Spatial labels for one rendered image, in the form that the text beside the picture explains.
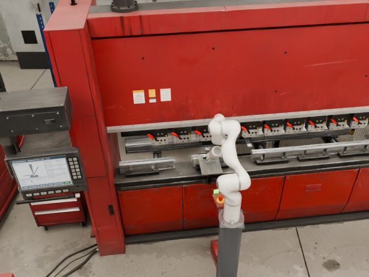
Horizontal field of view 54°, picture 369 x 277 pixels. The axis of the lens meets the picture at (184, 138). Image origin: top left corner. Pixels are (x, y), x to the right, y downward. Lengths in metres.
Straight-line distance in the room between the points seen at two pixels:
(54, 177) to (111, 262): 1.44
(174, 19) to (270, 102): 1.07
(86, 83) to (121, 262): 1.91
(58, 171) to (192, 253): 1.75
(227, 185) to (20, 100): 1.43
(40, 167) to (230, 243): 1.47
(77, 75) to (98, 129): 0.46
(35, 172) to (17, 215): 1.95
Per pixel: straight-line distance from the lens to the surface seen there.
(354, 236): 4.29
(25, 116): 2.43
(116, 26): 2.65
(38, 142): 3.80
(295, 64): 3.03
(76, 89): 2.66
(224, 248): 2.93
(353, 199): 4.15
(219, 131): 2.54
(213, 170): 3.16
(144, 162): 3.31
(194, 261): 3.77
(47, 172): 2.65
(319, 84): 3.21
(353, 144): 3.80
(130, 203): 3.47
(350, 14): 3.03
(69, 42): 2.52
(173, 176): 3.28
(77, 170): 2.61
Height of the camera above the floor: 3.09
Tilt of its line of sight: 36 degrees down
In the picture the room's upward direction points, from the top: 1 degrees counter-clockwise
